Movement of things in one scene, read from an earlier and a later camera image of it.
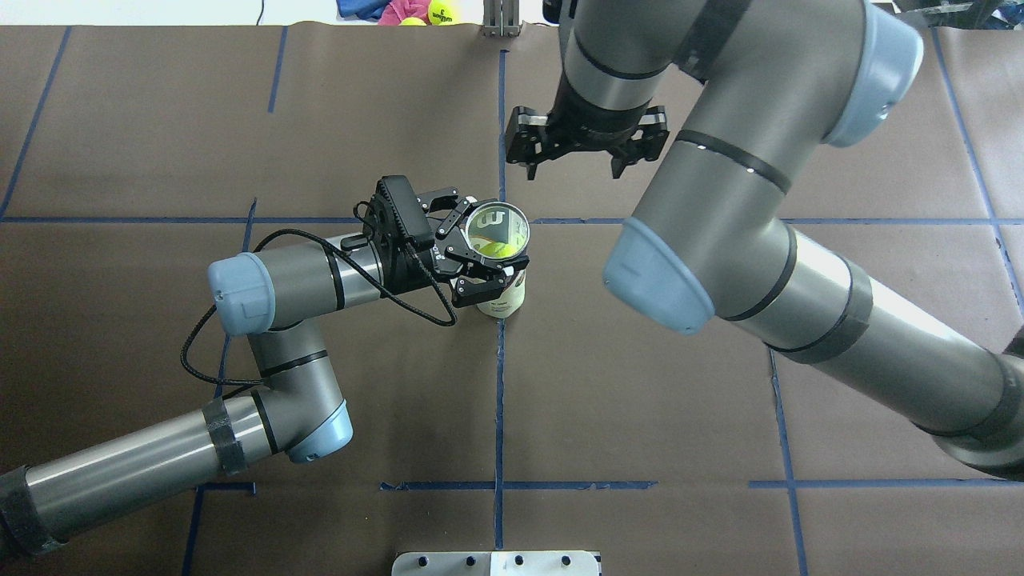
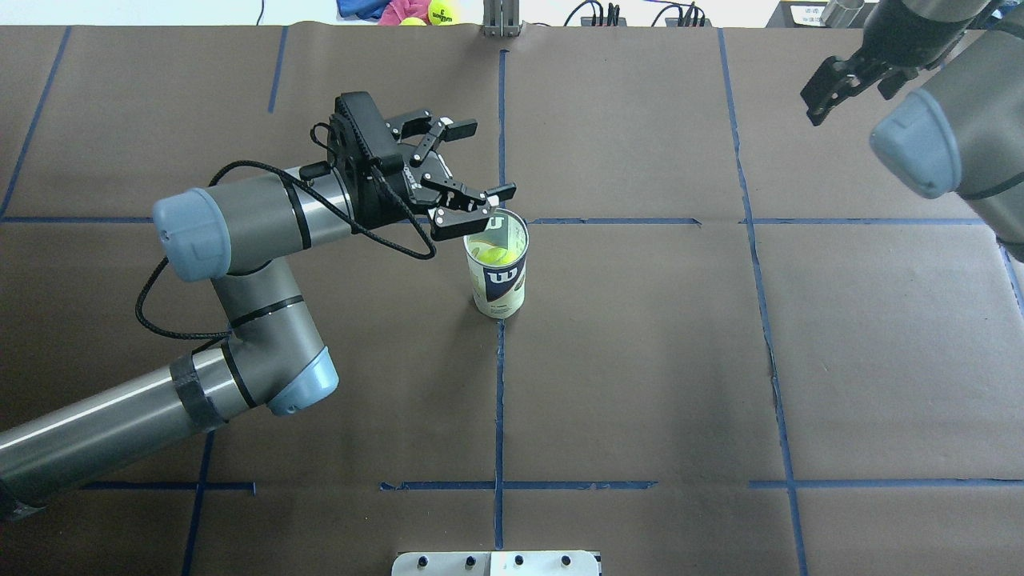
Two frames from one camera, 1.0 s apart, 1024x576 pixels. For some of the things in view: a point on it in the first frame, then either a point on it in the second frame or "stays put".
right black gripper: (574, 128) to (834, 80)
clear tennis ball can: (502, 230) stays put
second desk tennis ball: (442, 13) stays put
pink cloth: (398, 10) stays put
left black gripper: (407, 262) to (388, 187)
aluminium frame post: (501, 18) stays put
